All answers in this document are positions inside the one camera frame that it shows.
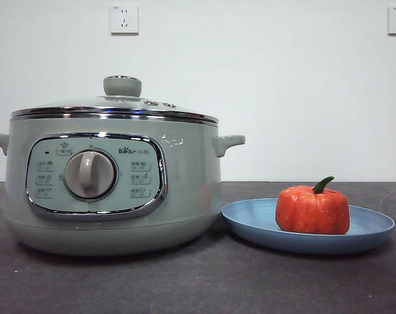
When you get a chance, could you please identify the glass lid with green knob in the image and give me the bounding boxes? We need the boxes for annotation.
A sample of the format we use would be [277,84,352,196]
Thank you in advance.
[11,75,219,124]

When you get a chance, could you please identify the blue round plate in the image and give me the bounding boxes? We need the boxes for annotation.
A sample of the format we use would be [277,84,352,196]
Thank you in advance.
[220,198,396,256]

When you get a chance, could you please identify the pale green electric steamer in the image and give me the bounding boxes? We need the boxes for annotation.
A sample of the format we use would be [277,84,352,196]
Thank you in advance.
[0,113,247,258]

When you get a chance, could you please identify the orange pumpkin with green stem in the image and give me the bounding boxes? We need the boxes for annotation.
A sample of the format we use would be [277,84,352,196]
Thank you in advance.
[274,176,352,236]

